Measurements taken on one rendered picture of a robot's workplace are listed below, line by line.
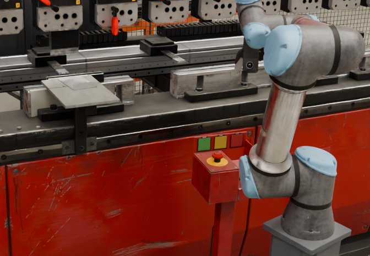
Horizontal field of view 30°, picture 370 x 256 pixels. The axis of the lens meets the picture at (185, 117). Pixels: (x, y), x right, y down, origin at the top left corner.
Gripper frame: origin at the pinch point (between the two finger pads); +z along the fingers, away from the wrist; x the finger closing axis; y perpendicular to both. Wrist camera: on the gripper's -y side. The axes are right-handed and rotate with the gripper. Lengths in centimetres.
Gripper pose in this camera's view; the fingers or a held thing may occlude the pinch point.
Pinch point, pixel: (258, 76)
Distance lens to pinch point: 226.6
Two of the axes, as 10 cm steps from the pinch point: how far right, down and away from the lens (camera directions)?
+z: 1.8, 6.1, 7.7
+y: 2.1, -7.9, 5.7
